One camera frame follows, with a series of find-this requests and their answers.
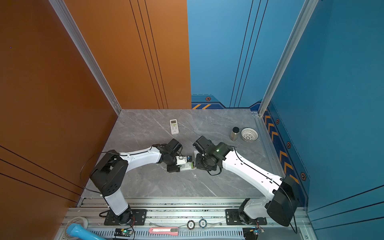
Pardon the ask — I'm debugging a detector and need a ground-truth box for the white mesh basket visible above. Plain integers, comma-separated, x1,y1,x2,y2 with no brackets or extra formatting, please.
241,128,259,142

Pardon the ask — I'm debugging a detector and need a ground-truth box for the green circuit board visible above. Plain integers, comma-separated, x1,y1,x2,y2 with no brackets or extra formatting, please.
114,228,134,238

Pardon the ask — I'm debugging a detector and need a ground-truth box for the blue round badge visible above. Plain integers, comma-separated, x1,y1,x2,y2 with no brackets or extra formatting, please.
199,219,208,229

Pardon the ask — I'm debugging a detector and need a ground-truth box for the glass jar black lid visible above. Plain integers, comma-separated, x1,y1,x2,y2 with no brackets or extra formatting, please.
230,127,240,141

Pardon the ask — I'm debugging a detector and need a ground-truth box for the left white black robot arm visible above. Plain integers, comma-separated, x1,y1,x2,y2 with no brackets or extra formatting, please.
90,139,182,225

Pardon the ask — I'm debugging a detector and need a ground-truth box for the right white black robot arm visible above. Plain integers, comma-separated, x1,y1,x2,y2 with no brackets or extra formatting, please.
193,136,300,227

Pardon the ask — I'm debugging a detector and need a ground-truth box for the black round badge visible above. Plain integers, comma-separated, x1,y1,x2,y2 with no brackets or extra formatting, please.
187,220,196,230

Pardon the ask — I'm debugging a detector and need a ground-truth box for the white remote control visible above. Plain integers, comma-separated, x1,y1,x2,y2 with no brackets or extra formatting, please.
170,119,179,135
176,156,196,171

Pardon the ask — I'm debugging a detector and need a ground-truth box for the small circuit board right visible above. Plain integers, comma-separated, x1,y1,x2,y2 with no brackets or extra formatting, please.
250,228,265,236

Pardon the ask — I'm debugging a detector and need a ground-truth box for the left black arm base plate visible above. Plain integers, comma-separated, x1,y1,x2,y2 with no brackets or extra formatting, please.
104,209,147,226

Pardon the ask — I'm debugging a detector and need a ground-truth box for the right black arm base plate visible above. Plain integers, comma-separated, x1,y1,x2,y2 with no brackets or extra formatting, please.
225,209,268,226

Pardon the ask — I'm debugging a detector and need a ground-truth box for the blue cylinder handle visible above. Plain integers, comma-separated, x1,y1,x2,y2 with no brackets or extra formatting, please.
66,224,105,240

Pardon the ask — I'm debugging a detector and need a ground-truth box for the white tape roll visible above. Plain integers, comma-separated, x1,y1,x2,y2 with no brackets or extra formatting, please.
65,217,89,230

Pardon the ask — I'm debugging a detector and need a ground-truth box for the pink utility knife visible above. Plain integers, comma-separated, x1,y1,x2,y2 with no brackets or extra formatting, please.
149,227,179,236

